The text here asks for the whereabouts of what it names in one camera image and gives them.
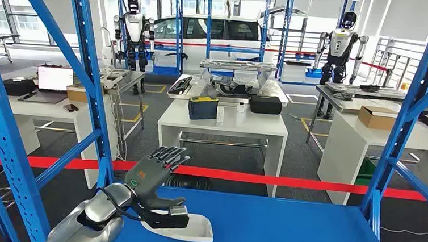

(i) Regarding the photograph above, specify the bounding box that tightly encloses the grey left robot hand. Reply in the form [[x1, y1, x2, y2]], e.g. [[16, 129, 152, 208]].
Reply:
[[121, 143, 192, 214]]

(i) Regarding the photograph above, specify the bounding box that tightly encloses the white curved plastic part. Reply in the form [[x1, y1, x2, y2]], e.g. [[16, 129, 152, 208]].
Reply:
[[139, 210, 216, 242]]

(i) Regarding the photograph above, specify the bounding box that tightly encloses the blue steel shelf rack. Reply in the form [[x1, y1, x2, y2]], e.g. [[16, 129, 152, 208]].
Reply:
[[0, 0, 428, 242]]

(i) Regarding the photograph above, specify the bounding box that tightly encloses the black car trim part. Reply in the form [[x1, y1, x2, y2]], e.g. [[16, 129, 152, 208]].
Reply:
[[209, 78, 261, 99]]

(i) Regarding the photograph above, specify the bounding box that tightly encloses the steel sheet metal part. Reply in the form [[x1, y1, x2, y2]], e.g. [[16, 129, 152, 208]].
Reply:
[[199, 57, 278, 74], [324, 81, 408, 101]]

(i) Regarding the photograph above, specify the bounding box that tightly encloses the black ribbed round base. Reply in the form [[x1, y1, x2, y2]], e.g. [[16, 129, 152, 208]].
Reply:
[[163, 174, 212, 191]]

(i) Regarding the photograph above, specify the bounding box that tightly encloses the blue yellow tool bag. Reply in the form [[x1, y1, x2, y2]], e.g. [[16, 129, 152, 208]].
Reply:
[[187, 94, 220, 122]]

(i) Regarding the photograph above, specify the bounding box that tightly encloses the black slotted tray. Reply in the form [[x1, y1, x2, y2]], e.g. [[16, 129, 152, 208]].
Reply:
[[167, 74, 194, 96]]

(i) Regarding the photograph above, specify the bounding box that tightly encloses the steel table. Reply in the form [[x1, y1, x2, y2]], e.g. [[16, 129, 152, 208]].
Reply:
[[94, 68, 150, 161], [166, 72, 291, 108], [306, 84, 427, 153]]

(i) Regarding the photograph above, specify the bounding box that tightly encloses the white plastic device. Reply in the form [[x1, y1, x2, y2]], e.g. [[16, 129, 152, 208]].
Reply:
[[98, 68, 129, 91]]

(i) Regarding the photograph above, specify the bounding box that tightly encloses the small cardboard box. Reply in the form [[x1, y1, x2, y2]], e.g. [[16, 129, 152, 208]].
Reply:
[[66, 85, 89, 103]]

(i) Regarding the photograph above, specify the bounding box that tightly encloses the white plastic bottle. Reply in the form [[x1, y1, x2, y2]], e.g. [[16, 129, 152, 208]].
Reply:
[[235, 102, 247, 125]]

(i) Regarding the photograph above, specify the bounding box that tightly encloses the red barrier tape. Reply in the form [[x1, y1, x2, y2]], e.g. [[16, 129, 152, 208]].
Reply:
[[0, 151, 428, 203], [149, 38, 391, 73]]

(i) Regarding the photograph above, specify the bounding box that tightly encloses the white table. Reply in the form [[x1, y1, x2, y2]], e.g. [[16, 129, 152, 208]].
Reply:
[[315, 109, 428, 212], [152, 95, 291, 199], [0, 88, 122, 191]]

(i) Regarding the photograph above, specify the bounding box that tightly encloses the black desk mat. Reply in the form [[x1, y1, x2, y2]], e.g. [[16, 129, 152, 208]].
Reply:
[[17, 89, 69, 106]]

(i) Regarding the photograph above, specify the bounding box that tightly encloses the white car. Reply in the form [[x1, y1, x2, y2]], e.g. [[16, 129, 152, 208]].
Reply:
[[148, 0, 309, 84]]

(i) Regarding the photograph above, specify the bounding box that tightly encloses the white screen laptop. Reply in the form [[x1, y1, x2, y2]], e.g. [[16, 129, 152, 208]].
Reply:
[[36, 65, 75, 92]]

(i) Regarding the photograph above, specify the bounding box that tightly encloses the black hard case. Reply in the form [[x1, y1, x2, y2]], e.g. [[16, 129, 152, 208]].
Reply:
[[249, 94, 284, 116]]

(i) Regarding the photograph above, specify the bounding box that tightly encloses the black white humanoid robot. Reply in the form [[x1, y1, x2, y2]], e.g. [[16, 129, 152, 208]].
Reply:
[[107, 0, 160, 95]]

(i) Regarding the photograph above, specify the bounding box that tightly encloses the blue storage rack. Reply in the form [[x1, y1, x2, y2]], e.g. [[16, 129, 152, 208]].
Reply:
[[275, 0, 359, 89], [110, 0, 187, 77], [202, 0, 272, 79]]

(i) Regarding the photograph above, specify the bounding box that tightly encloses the black soft bag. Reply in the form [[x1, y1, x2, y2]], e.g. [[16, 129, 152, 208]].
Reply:
[[2, 77, 37, 98]]

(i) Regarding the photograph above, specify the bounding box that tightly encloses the white cabinet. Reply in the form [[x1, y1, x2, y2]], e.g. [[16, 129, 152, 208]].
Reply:
[[280, 60, 309, 84]]

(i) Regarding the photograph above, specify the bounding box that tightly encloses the blue plastic crate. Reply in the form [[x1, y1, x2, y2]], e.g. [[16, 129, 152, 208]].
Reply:
[[304, 66, 324, 85]]

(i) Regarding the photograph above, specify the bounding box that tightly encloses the steel trolley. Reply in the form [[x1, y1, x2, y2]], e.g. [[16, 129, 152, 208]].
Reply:
[[0, 32, 21, 64]]

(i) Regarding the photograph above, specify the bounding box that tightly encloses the green plastic crate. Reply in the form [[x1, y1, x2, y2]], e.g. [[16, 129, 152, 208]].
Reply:
[[354, 156, 377, 187]]

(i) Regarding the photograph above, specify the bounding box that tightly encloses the open cardboard box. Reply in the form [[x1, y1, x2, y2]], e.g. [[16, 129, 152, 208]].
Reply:
[[357, 105, 399, 131]]

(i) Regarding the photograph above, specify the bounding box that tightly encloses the silver black humanoid robot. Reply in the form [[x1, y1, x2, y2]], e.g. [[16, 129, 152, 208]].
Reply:
[[309, 8, 371, 122]]

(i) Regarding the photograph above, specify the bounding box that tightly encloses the steel railing fence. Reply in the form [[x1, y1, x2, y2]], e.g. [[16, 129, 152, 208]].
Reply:
[[364, 36, 428, 103]]

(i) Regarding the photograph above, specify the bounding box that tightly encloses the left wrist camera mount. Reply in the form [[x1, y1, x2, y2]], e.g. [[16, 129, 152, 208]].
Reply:
[[131, 201, 190, 232]]

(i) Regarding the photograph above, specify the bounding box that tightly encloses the white floor cable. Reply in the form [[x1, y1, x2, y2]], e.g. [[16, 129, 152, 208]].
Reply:
[[379, 226, 428, 239]]

